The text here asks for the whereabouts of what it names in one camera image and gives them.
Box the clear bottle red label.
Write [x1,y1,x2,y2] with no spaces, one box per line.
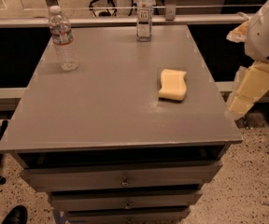
[49,6,78,71]

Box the clear bottle white label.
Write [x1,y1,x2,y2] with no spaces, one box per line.
[136,0,153,41]

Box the bottom grey drawer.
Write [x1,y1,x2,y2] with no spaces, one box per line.
[66,206,191,224]

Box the grey drawer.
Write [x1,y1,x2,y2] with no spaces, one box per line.
[66,206,191,224]
[50,189,202,211]
[21,161,222,192]

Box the top grey drawer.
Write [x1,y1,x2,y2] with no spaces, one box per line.
[21,161,222,192]

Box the middle grey drawer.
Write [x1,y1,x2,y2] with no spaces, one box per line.
[50,189,202,211]

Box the black shoe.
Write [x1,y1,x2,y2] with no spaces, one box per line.
[2,205,28,224]

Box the grey drawer cabinet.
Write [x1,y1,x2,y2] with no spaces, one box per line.
[0,24,244,224]

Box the yellow sponge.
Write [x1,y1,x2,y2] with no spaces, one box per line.
[158,69,187,102]

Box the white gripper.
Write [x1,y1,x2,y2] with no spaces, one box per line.
[224,0,269,120]

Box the metal window railing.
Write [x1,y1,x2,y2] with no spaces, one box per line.
[0,8,254,28]

